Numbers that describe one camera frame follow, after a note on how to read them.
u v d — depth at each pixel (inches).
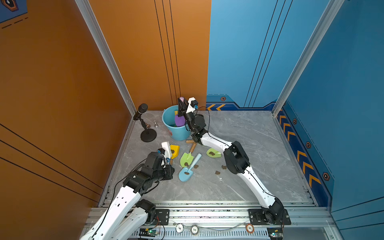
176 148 38.2
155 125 43.5
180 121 36.0
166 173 26.0
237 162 25.8
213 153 37.0
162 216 28.6
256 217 28.5
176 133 37.4
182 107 31.8
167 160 29.3
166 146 29.6
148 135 41.4
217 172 35.0
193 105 29.3
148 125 42.9
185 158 37.0
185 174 34.3
